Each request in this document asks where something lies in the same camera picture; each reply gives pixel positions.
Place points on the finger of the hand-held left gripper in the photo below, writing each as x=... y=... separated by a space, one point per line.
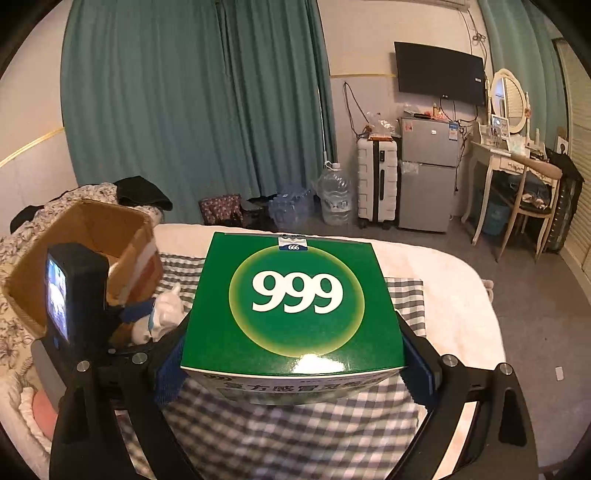
x=138 y=313

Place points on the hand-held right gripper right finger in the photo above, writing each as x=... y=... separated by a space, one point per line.
x=420 y=364

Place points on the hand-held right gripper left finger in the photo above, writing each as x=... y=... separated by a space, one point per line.
x=168 y=374

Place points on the white figurine with blue star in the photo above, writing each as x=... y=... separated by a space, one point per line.
x=166 y=309

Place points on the brown cardboard box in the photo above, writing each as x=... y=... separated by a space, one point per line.
x=92 y=226

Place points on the green medicine box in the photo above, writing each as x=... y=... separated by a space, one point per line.
x=295 y=295

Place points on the black clothing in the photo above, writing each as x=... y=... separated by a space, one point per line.
x=138 y=194

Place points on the pink and white plush cushion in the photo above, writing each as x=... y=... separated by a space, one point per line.
x=41 y=410

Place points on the grey checkered cloth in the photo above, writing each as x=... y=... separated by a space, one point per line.
x=277 y=438

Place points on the floral fabric bag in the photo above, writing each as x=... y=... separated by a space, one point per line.
x=221 y=210

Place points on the white paper scrap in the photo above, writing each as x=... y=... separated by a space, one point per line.
x=559 y=373

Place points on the small black bag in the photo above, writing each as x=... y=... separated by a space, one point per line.
x=256 y=212

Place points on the blue waste bin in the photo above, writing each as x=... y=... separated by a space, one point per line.
x=497 y=217

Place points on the grey small fridge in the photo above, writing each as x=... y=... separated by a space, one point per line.
x=427 y=184

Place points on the pack of water bottles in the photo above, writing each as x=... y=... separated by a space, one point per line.
x=291 y=207

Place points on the white suitcase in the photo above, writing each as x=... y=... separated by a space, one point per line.
x=376 y=184

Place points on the large clear water jug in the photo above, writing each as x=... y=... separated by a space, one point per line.
x=336 y=198

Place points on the cream vanity table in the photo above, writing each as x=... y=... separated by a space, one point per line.
x=494 y=157

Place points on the large black bag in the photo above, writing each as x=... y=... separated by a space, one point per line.
x=570 y=203

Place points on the wooden chair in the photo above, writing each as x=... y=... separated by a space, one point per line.
x=540 y=170

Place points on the clear plastic bag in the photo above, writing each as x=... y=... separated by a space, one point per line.
x=381 y=124

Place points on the louvred wardrobe doors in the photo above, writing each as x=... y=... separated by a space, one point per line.
x=579 y=161

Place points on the oval vanity mirror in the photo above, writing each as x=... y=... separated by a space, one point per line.
x=508 y=99

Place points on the narrow teal curtain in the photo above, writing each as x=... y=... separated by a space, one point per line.
x=517 y=41

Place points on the small photo frame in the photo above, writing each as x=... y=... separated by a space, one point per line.
x=500 y=125

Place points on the black wall television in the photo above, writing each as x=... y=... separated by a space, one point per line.
x=438 y=74

